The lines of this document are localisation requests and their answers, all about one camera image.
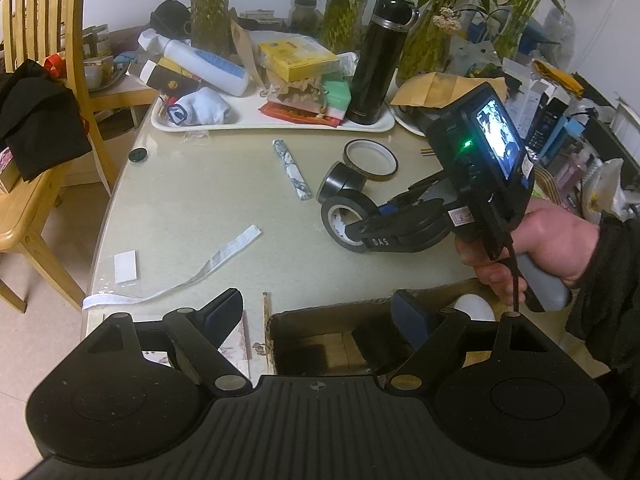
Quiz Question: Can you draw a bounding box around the metal bowl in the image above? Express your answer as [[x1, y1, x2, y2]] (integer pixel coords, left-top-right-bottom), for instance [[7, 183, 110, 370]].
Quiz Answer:
[[84, 57, 118, 91]]

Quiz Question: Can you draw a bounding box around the small wooden side table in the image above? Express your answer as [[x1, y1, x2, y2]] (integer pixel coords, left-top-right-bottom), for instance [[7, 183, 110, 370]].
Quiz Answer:
[[85, 72, 161, 131]]

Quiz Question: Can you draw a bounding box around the white tray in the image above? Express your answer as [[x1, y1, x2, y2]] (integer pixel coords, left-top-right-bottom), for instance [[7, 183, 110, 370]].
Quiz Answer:
[[151, 95, 396, 133]]

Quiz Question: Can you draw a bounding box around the brown cardboard box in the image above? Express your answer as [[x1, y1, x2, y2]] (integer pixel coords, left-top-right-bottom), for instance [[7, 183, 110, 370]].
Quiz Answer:
[[262, 280, 616, 381]]

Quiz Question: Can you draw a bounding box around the glass vase with green stems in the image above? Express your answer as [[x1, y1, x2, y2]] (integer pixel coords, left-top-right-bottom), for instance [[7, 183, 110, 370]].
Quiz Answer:
[[322, 0, 386, 53]]

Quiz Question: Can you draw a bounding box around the yellow box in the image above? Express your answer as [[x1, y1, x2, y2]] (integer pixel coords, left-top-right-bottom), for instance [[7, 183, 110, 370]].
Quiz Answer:
[[257, 36, 341, 82]]

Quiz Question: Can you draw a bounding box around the clear plastic bag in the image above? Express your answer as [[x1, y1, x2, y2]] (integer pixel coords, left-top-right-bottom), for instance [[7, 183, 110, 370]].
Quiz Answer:
[[580, 157, 628, 221]]

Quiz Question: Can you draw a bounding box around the black round dish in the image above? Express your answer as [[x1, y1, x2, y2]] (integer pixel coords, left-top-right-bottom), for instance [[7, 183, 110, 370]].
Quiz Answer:
[[392, 105, 442, 137]]

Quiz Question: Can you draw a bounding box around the person's right forearm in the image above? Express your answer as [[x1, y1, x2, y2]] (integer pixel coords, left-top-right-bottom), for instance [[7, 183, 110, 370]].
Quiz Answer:
[[567, 212, 640, 376]]

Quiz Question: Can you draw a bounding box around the black cloth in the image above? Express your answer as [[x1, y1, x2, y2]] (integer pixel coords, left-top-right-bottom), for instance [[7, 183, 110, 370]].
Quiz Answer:
[[0, 58, 93, 182]]

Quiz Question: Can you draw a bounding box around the white blue cloth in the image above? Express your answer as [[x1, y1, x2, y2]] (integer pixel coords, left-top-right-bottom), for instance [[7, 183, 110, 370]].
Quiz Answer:
[[167, 87, 233, 128]]

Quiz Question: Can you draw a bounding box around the mint green box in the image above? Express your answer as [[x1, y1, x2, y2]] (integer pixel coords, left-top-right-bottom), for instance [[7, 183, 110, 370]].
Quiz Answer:
[[320, 74, 351, 121]]

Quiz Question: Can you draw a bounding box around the wooden chair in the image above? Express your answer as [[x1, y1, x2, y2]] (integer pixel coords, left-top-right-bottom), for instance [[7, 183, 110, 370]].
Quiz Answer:
[[0, 0, 113, 316]]

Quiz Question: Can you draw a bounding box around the glass jar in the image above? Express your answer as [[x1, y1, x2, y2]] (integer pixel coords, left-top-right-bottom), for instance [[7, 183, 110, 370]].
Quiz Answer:
[[290, 0, 321, 36]]

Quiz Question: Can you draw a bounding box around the black cap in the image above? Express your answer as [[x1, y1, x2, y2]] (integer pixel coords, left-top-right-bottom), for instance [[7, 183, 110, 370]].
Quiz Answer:
[[150, 0, 193, 38]]

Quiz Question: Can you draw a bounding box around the person's right hand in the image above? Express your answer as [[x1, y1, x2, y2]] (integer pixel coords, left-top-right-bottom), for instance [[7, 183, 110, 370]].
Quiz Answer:
[[455, 195, 601, 306]]

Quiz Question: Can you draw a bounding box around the glass vase with white flowers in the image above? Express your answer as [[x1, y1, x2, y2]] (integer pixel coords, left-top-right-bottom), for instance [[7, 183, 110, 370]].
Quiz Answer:
[[187, 0, 236, 58]]

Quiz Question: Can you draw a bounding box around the white blue-label lotion bottle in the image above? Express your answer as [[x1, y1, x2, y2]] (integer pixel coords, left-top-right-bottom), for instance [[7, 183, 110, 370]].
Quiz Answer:
[[138, 29, 251, 97]]

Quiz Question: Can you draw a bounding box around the glass vase with dried flowers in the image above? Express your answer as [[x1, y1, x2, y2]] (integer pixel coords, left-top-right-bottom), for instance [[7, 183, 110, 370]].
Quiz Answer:
[[397, 5, 451, 81]]

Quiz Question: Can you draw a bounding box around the red flat packet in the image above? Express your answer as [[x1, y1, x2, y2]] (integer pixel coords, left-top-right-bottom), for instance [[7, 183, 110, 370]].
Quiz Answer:
[[259, 101, 343, 126]]

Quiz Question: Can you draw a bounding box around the black tape roll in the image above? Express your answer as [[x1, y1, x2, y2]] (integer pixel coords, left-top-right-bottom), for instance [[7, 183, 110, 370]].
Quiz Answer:
[[316, 161, 368, 201], [320, 194, 383, 255]]

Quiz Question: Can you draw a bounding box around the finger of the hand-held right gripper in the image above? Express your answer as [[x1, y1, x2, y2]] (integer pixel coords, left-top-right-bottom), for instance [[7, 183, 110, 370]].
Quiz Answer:
[[367, 199, 447, 228], [377, 170, 448, 217]]

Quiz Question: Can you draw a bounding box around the printed paper sheet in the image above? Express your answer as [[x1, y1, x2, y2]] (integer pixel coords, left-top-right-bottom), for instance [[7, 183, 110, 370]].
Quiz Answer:
[[102, 310, 253, 381]]

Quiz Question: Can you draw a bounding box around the white paper strip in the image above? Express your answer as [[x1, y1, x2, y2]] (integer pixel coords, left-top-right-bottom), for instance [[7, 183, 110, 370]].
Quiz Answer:
[[82, 224, 262, 311]]

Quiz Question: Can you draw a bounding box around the thin brown tape ring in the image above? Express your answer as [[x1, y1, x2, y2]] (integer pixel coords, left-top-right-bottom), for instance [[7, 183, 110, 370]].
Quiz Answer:
[[342, 139, 396, 183]]

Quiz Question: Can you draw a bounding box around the tall white box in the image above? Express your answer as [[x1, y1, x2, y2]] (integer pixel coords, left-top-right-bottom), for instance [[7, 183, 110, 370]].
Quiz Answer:
[[517, 77, 558, 136]]

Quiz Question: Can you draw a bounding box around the dark box with gold emblem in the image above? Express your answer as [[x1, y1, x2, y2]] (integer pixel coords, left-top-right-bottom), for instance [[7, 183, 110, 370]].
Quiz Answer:
[[137, 57, 201, 96]]

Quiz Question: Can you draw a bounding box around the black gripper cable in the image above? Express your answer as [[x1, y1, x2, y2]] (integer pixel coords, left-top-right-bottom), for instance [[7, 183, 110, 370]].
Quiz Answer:
[[502, 230, 523, 313]]

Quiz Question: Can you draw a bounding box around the marble patterned tube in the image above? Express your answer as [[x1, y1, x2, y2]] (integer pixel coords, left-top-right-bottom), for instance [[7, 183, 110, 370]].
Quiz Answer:
[[271, 139, 312, 202]]

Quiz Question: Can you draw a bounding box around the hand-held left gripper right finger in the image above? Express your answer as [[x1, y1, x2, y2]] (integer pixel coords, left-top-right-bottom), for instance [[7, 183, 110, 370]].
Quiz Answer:
[[387, 287, 556, 393]]

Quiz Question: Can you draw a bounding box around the yellow object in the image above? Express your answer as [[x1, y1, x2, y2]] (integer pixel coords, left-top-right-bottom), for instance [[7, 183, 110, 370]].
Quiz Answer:
[[532, 59, 586, 98]]

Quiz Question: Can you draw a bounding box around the blue box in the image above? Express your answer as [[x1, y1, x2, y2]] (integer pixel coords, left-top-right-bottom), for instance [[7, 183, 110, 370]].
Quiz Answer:
[[545, 115, 593, 166]]

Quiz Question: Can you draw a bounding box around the small white card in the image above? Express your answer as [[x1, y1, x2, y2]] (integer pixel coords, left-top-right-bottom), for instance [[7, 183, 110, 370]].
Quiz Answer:
[[114, 251, 139, 282]]

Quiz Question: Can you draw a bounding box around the crumpled brown paper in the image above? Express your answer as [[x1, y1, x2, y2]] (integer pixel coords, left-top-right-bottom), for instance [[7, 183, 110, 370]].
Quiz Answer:
[[265, 75, 331, 111]]

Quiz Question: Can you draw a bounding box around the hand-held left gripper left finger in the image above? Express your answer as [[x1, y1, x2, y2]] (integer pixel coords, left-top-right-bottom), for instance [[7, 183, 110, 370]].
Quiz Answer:
[[82, 287, 253, 396]]

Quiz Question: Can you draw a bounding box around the black thermos flask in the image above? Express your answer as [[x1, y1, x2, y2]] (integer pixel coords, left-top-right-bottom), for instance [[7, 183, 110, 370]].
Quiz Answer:
[[345, 0, 420, 126]]

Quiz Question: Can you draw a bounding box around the brown paper envelope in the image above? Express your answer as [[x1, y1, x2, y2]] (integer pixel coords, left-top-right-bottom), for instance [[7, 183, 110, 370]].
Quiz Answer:
[[390, 72, 508, 111]]

